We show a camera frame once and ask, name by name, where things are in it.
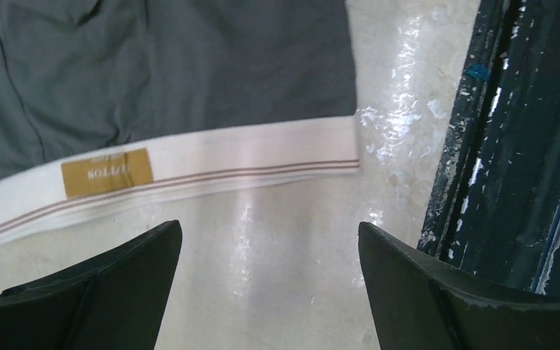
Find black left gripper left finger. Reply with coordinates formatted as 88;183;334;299
0;220;182;349

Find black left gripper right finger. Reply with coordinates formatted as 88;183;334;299
358;222;560;349

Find dark grey boxer underwear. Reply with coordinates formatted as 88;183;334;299
0;1;360;244

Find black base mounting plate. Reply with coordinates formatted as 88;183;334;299
417;0;560;298

